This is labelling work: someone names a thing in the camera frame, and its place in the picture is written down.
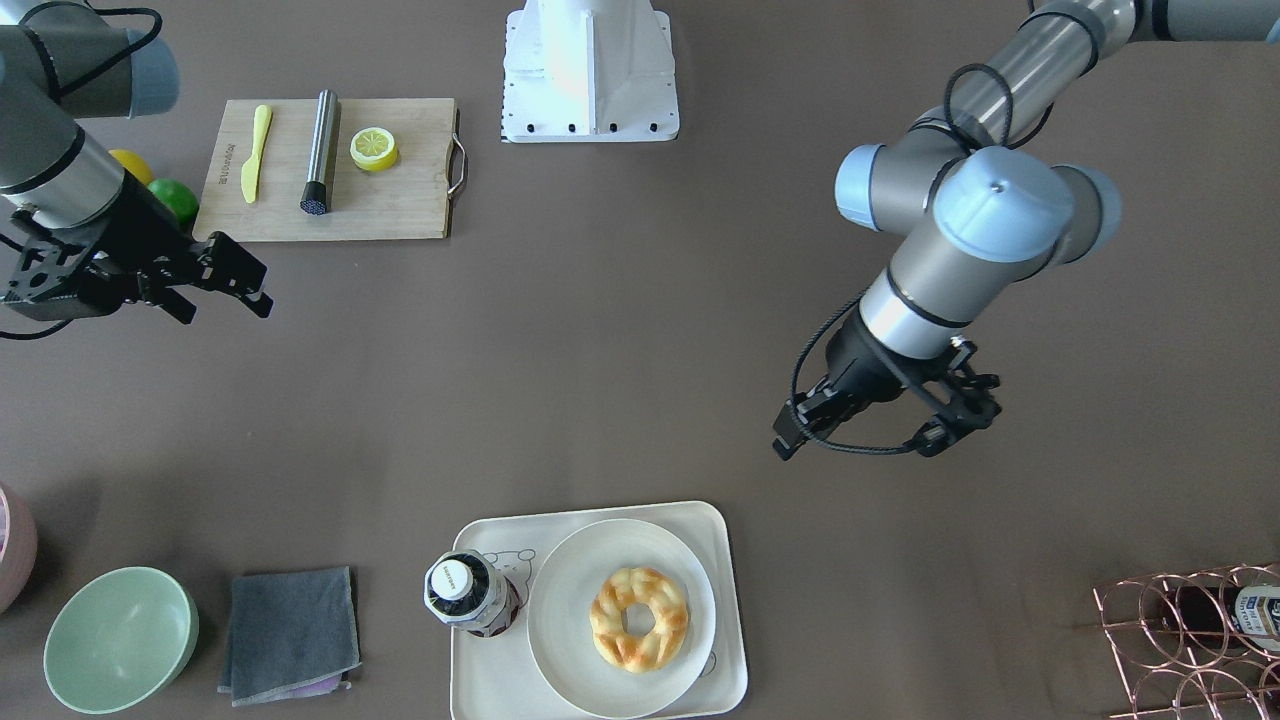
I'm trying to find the half lemon slice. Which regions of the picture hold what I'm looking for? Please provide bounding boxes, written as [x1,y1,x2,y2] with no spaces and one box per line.
[349,127,399,172]

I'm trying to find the white round plate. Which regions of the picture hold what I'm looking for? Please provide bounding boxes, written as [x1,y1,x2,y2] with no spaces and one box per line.
[526,519,717,719]

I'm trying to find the dark bottle in rack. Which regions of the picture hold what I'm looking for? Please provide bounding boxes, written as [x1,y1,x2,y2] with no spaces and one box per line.
[1144,584,1279,656]

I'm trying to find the cream rabbit tray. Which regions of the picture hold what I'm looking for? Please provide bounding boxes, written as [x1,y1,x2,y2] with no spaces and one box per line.
[451,500,748,719]

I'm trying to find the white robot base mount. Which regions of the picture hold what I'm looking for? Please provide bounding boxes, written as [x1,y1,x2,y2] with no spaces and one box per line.
[500,1,680,143]

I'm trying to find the copper wire bottle rack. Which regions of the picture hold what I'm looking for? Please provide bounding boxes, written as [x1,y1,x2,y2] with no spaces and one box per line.
[1092,562,1279,719]

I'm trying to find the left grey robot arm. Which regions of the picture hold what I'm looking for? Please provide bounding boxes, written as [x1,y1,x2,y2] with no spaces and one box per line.
[773,1,1279,460]

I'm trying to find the yellow plastic knife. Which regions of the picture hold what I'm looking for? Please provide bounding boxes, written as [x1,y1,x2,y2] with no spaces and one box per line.
[239,104,274,204]

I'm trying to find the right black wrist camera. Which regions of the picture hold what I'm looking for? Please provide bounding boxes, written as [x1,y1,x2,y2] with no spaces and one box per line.
[3,210,119,322]

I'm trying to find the braided glazed donut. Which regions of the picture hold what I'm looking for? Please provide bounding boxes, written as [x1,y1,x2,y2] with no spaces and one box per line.
[588,568,690,674]

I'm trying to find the grey folded cloth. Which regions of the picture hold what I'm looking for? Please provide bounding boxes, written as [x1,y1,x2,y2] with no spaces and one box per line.
[218,566,362,707]

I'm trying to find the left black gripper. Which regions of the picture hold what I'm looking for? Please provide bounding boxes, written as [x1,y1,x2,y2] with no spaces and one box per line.
[772,316,925,461]

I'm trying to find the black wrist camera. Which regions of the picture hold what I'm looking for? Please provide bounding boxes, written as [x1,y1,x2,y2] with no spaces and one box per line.
[3,210,119,322]
[909,334,1001,457]

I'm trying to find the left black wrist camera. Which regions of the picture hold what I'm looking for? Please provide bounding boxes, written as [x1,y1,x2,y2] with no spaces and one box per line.
[909,334,1001,457]

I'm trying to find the wooden cutting board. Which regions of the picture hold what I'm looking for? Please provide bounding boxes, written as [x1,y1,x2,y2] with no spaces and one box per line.
[193,97,458,243]

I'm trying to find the green bowl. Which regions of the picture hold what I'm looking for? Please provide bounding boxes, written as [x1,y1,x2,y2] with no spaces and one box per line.
[44,566,200,715]

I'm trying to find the whole yellow lemon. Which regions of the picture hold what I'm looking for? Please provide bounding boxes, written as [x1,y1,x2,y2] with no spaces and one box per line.
[108,149,155,186]

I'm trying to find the green lime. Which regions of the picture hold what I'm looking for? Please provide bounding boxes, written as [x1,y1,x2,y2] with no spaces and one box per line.
[147,178,200,229]

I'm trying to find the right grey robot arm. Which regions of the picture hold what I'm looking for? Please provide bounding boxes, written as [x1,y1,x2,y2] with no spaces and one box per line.
[1,1,273,334]

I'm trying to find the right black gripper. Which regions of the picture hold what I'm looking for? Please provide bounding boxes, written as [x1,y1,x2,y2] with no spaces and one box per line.
[12,178,274,325]

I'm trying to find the dark tea bottle on tray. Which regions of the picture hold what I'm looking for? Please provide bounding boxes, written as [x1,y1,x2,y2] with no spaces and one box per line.
[422,550,522,638]

